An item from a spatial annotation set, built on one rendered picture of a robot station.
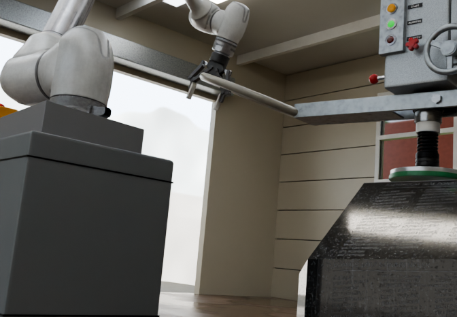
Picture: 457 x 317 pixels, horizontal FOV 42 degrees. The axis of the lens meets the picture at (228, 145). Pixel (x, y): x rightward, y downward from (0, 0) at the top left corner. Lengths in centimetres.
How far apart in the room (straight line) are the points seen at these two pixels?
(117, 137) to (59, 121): 16
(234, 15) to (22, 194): 126
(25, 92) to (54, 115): 32
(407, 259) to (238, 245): 860
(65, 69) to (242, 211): 851
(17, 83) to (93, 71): 27
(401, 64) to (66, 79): 97
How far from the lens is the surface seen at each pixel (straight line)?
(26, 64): 178
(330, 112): 200
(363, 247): 150
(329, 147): 1002
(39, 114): 149
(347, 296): 149
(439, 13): 188
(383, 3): 196
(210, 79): 212
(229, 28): 234
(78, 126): 151
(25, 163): 138
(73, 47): 165
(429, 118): 187
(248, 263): 1014
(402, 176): 180
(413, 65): 186
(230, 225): 983
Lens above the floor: 55
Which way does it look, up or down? 11 degrees up
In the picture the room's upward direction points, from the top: 5 degrees clockwise
